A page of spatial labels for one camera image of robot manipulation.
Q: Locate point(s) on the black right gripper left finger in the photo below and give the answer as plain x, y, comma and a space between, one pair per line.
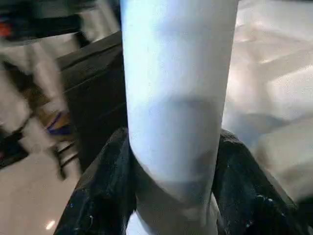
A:
97, 195

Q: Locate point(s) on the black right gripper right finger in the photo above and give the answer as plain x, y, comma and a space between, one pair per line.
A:
244, 195

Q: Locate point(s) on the white plastic table top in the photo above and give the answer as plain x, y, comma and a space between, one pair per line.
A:
274, 73

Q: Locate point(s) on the white plastic table leg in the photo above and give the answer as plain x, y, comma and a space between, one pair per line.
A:
176, 85

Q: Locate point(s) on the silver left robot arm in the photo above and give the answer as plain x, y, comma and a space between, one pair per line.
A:
41, 73

